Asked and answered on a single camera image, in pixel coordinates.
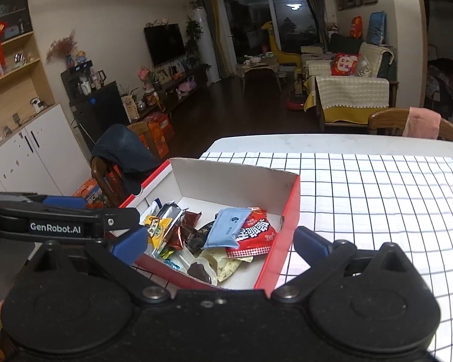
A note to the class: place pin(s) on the dried flower bouquet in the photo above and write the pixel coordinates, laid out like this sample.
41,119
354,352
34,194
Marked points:
62,47

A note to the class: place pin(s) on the sofa with cream cover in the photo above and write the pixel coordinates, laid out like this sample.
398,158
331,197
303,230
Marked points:
347,94

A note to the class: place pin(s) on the red ride-on toy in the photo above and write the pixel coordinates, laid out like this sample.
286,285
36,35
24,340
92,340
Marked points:
295,103

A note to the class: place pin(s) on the dark television console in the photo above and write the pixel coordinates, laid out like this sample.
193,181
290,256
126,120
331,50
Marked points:
185,90

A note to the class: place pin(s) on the orange and blue carton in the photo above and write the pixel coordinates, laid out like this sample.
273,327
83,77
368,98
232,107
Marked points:
90,192

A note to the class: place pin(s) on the white cabinet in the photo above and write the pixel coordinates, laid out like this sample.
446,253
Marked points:
34,154

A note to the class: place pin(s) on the silver and red snack packet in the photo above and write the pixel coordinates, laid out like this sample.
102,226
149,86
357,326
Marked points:
173,211

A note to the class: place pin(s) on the dark blue jacket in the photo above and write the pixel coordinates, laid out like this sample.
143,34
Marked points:
124,154

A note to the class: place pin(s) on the red and white cardboard box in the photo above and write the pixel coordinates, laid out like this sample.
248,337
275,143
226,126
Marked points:
226,181

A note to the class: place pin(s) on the cream snack packet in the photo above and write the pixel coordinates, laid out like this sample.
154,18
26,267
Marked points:
226,266

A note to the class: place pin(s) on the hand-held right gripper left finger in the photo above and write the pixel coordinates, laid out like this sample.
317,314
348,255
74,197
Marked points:
130,245

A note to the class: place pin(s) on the pink towel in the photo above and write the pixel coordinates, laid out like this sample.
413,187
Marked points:
421,122

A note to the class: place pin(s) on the red snack bag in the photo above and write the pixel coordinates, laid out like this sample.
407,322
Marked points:
256,233

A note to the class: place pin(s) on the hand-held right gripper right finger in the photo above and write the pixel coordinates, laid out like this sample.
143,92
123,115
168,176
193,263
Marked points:
311,243

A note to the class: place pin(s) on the light blue snack packet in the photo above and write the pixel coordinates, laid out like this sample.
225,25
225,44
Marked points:
226,226

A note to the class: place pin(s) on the blue candy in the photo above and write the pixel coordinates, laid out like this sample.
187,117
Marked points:
172,264

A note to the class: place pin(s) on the green candy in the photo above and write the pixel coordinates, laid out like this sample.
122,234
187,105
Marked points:
168,253

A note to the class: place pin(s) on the red printed cushion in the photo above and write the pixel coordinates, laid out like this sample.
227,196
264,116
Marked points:
345,64

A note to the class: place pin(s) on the tall green house plant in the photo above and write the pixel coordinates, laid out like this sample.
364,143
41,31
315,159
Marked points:
193,37

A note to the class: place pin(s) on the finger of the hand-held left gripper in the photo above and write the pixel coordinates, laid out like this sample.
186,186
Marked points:
120,218
64,201

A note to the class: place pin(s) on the copper brown foil bag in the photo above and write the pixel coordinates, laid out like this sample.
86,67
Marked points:
192,218

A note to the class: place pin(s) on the yellow giraffe toy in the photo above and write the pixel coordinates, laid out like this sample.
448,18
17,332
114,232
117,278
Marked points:
277,49

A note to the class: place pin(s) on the black drinks cabinet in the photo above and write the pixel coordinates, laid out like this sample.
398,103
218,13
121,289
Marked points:
102,113

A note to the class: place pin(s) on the black grid white tablecloth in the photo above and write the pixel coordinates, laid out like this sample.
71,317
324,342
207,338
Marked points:
362,203

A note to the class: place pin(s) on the wooden wall shelf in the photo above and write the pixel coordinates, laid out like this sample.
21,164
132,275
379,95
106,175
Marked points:
15,86

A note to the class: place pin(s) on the dark chocolate snack packet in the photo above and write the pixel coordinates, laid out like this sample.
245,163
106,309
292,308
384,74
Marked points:
196,239

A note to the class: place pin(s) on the yellow snack packet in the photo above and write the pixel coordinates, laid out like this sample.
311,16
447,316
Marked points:
156,228

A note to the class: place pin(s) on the wooden coffee table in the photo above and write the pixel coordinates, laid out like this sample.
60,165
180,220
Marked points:
256,69

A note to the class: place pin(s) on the wooden dining chair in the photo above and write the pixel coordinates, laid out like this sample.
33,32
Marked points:
385,120

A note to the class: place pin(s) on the dark wooden chair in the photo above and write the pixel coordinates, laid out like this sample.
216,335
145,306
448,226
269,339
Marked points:
102,184

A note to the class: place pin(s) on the white tower air conditioner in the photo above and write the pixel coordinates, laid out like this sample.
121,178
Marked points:
207,45

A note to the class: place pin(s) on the flat screen television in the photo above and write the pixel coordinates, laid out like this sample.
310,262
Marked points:
164,43

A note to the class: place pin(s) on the white and blue snack packet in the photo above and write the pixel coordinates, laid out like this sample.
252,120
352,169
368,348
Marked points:
153,207

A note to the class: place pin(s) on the stack of orange cartons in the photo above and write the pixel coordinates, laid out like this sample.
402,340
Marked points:
158,132

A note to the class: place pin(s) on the blue cushion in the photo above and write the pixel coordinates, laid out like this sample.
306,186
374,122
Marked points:
376,28

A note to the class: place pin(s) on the small dark brown snack packet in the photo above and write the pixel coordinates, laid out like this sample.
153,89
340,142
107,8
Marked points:
200,271

